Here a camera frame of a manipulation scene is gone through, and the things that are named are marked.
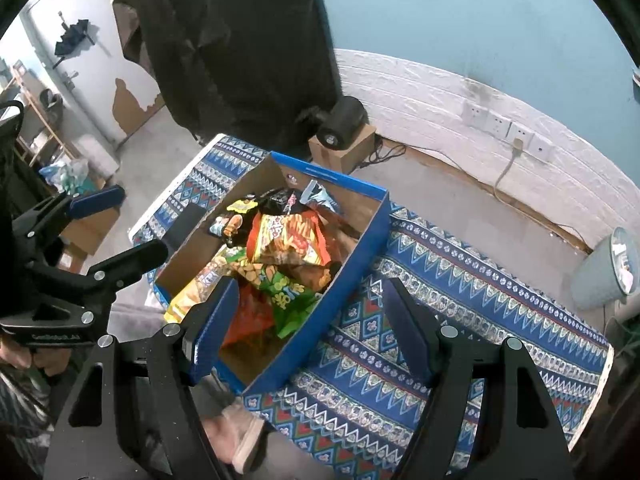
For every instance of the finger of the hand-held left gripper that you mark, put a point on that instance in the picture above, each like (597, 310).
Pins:
(97, 200)
(135, 260)

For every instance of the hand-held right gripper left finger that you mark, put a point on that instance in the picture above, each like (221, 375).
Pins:
(212, 330)

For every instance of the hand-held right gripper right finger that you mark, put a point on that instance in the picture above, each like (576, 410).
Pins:
(410, 332)

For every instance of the small plain orange packet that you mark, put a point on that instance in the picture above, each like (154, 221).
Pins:
(245, 320)

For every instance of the long yellow cracker packet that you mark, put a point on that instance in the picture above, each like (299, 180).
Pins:
(192, 300)

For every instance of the green broad bean packet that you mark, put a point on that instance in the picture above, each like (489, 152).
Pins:
(270, 290)

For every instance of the blue cardboard box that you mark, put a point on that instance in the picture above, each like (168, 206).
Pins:
(340, 300)

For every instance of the black snack packet yellow label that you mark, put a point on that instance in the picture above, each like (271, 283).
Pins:
(232, 225)

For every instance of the large orange chips packet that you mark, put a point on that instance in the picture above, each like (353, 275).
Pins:
(290, 240)

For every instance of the black silver foil packet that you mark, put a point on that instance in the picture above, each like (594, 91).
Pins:
(320, 194)

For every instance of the person's left hand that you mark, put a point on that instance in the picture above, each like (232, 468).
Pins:
(45, 360)

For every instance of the brown cardboard carton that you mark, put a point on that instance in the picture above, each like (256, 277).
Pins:
(95, 232)

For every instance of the crumpled plastic bag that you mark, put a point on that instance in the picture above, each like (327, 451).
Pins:
(65, 175)

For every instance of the black flat object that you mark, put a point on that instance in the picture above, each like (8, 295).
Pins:
(185, 225)

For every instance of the blue patterned tablecloth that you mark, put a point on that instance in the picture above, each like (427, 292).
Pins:
(450, 270)

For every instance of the white door peeling paint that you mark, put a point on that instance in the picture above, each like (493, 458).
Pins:
(95, 90)

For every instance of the wooden shelf rack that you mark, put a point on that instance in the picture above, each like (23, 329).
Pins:
(31, 105)

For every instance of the pink slipper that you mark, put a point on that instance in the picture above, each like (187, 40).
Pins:
(250, 440)

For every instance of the black folded umbrella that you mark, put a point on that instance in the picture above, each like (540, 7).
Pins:
(72, 40)

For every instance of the small brown cardboard box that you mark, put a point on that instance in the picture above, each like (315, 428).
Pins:
(350, 155)

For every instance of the pale blue trash bin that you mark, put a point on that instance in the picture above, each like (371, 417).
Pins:
(595, 275)

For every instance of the black hanging cloth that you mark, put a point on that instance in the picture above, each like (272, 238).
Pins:
(225, 50)

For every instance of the white wall socket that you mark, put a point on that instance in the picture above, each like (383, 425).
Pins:
(498, 123)
(474, 113)
(527, 132)
(541, 146)

